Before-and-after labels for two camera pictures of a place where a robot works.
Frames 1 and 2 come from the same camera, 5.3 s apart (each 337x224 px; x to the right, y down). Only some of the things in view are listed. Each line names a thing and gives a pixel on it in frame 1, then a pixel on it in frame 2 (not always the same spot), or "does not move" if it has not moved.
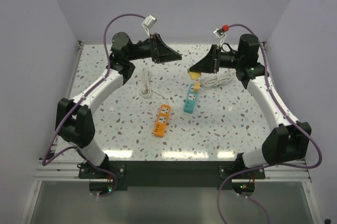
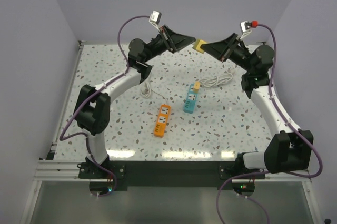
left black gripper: (163, 53) to (174, 41)
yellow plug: (194, 74) to (197, 43)
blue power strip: (191, 100) does not move
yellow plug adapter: (196, 87) does not move
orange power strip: (162, 120) does not move
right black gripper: (207, 64) to (218, 49)
